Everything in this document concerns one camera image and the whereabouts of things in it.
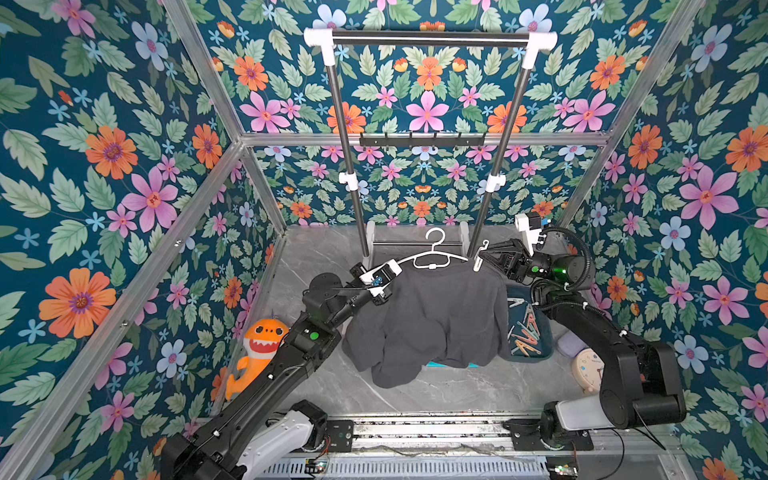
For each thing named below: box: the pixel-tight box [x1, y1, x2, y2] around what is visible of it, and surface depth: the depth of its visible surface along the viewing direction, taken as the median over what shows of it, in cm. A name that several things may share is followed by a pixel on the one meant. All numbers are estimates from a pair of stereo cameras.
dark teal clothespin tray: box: [506, 285, 554, 363], surface depth 90 cm
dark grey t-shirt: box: [342, 260, 512, 388], surface depth 73 cm
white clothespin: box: [473, 239, 490, 272], surface depth 66 cm
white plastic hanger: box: [400, 227, 469, 269], surface depth 65 cm
